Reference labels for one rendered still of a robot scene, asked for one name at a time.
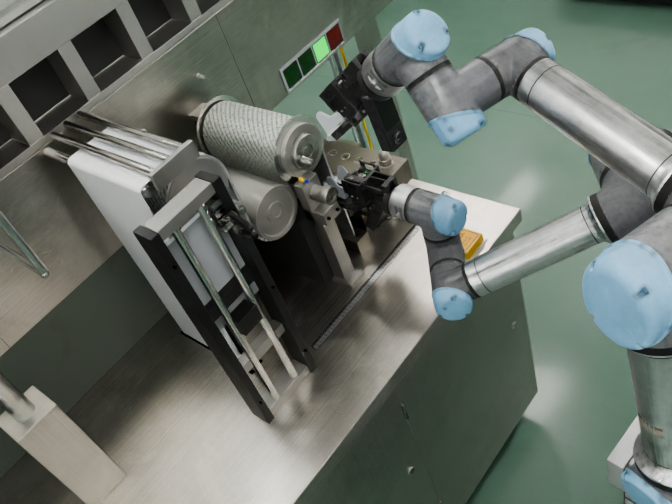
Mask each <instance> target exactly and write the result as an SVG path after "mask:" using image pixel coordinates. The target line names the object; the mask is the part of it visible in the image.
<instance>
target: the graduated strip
mask: <svg viewBox="0 0 672 504"><path fill-rule="evenodd" d="M420 228H421V227H420V226H417V225H413V227H412V228H411V229H410V230H409V231H408V232H407V234H406V235H405V236H404V237H403V238H402V239H401V241H400V242H399V243H398V244H397V245H396V246H395V248H394V249H393V250H392V251H391V252H390V253H389V255H388V256H387V257H386V258H385V259H384V260H383V262H382V263H381V264H380V265H379V266H378V267H377V269H376V270H375V271H374V272H373V273H372V274H371V276H370V277H369V278H368V279H367V280H366V281H365V283H364V284H363V285H362V286H361V287H360V288H359V290H358V291H357V292H356V293H355V294H354V295H353V297H352V298H351V299H350V300H349V301H348V302H347V304H346V305H345V306H344V307H343V308H342V310H341V311H340V312H339V313H338V314H337V315H336V317H335V318H334V319H333V320H332V321H331V322H330V324H329V325H328V326H327V327H326V328H325V329H324V331H323V332H322V333H321V334H320V335H319V336H318V338H317V339H316V340H315V341H314V342H313V343H312V345H311V346H310V347H311V348H313V349H315V350H318V349H319V348H320V346H321V345H322V344H323V343H324V342H325V340H326V339H327V338H328V337H329V336H330V335H331V333H332V332H333V331H334V330H335V329H336V327H337V326H338V325H339V324H340V323H341V322H342V320H343V319H344V318H345V317H346V316H347V314H348V313H349V312H350V311H351V310H352V309H353V307H354V306H355V305H356V304H357V303H358V301H359V300H360V299H361V298H362V297H363V296H364V294H365V293H366V292H367V291H368V290H369V288H370V287H371V286H372V285H373V284H374V283H375V281H376V280H377V279H378V278H379V277H380V275H381V274H382V273H383V272H384V271H385V270H386V268H387V267H388V266H389V265H390V264H391V263H392V261H393V260H394V259H395V258H396V257H397V255H398V254H399V253H400V252H401V251H402V250H403V248H404V247H405V246H406V245H407V244H408V242H409V241H410V240H411V239H412V238H413V237H414V235H415V234H416V233H417V232H418V231H419V229H420Z"/></svg>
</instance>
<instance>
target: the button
mask: <svg viewBox="0 0 672 504"><path fill-rule="evenodd" d="M460 237H461V241H462V245H463V247H464V250H465V259H466V260H469V259H470V257H471V256H472V255H473V253H474V252H475V251H476V250H477V248H478V247H479V246H480V244H481V243H482V242H483V235H482V233H479V232H475V231H472V230H469V229H466V228H463V230H462V231H461V232H460Z"/></svg>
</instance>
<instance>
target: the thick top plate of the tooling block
mask: <svg viewBox="0 0 672 504"><path fill-rule="evenodd" d="M324 153H325V155H326V158H327V161H328V164H329V166H330V169H331V172H332V174H333V177H334V178H336V177H337V167H338V166H339V165H340V166H343V167H344V168H345V169H346V170H347V172H348V173H350V174H352V173H353V172H354V170H355V171H357V169H359V168H360V167H361V165H360V162H359V161H360V160H361V161H364V162H368V163H372V164H375V165H378V166H379V161H378V160H379V157H378V153H379V151H375V150H371V149H367V148H363V147H359V146H356V145H352V144H348V143H344V142H340V141H327V140H326V138H325V137H324ZM391 157H392V160H393V161H394V165H393V166H392V167H390V168H388V169H381V168H380V167H379V169H380V172H382V173H385V174H389V175H392V176H396V179H397V182H398V183H401V184H402V183H403V184H407V183H408V182H409V181H410V180H411V179H412V178H413V177H412V173H411V169H410V165H409V162H408V159H406V158H402V157H398V156H394V155H391ZM372 209H373V208H372ZM372 209H371V210H370V211H365V212H362V211H358V210H357V211H356V212H355V213H358V214H361V215H364V216H367V217H368V216H369V214H370V213H371V211H372Z"/></svg>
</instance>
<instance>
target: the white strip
mask: <svg viewBox="0 0 672 504"><path fill-rule="evenodd" d="M44 155H45V156H46V157H49V158H51V159H54V160H56V161H58V162H61V163H63V164H66V165H68V166H69V167H70V168H71V170H72V171H73V173H74V174H75V176H76V177H77V178H78V180H79V181H80V183H81V184H82V186H83V187H84V189H85V190H86V192H87V193H88V194H89V196H90V197H91V199H92V200H93V202H94V203H95V205H96V206H97V208H98V209H99V210H100V212H101V213H102V215H103V216H104V218H105V219H106V221H107V222H108V224H109V225H110V226H111V228H112V229H113V231H114V232H115V234H116V235H117V237H118V238H119V240H120V241H121V242H122V244H123V245H124V247H125V248H126V250H127V251H128V253H129V254H130V256H131V257H132V258H133V260H134V261H135V263H136V264H137V266H138V267H139V269H140V270H141V271H142V273H143V274H144V276H145V277H146V279H147V280H148V282H149V283H150V285H151V286H152V287H153V289H154V290H155V292H156V293H157V295H158V296H159V298H160V299H161V301H162V302H163V303H164V305H165V306H166V308H167V309H168V311H169V312H170V314H171V315H172V317H173V318H174V319H175V321H176V322H177V324H178V325H179V327H180V328H181V330H182V331H181V332H180V333H181V334H182V335H184V336H186V337H188V338H189V339H191V340H193V341H195V342H196V343H198V344H200V345H202V346H203V347H205V348H207V349H209V350H210V348H209V347H208V345H207V344H206V342H205V341H204V339H203V338H202V336H201V335H200V333H199V332H198V330H197V329H196V327H195V326H194V324H193V323H192V321H191V320H190V318H189V317H188V315H187V314H186V312H185V311H184V309H183V308H182V306H181V305H180V303H179V302H178V300H177V299H176V297H175V296H174V294H173V292H172V291H171V289H170V288H169V286H168V285H167V283H166V282H165V280H164V279H163V277H162V276H161V274H160V273H159V271H158V270H157V268H156V267H155V265H154V264H153V262H152V261H151V259H150V258H149V256H148V255H147V253H146V252H145V250H144V249H143V247H142V246H141V244H140V243H139V241H138V240H137V238H136V237H135V235H134V234H133V231H134V230H135V229H136V228H137V227H138V226H139V225H142V226H143V225H144V224H145V223H146V222H147V221H148V220H149V219H150V218H152V217H153V216H154V214H153V213H152V211H151V209H150V208H149V206H148V205H147V203H146V201H145V200H144V198H143V197H146V198H151V197H152V196H153V195H154V189H153V188H152V187H150V186H147V185H146V184H147V183H148V182H149V181H147V180H144V179H142V178H139V177H136V176H134V175H131V174H129V173H126V172H123V171H121V170H118V169H116V168H113V167H111V166H108V165H105V164H103V163H100V162H98V161H95V160H92V159H90V158H87V157H85V156H82V155H80V154H77V153H75V154H73V155H72V156H71V155H69V154H66V153H63V152H61V151H58V150H56V149H53V148H51V147H47V148H46V149H45V150H44ZM221 333H222V335H223V336H224V338H225V339H226V341H227V343H228V344H229V346H230V347H231V349H232V351H233V352H234V354H235V355H236V357H237V358H239V357H240V355H241V354H240V353H239V351H238V350H237V348H236V346H235V345H234V343H233V341H232V340H231V338H230V337H229V335H228V333H227V332H226V330H225V329H224V328H223V329H222V330H221ZM210 351H211V350H210Z"/></svg>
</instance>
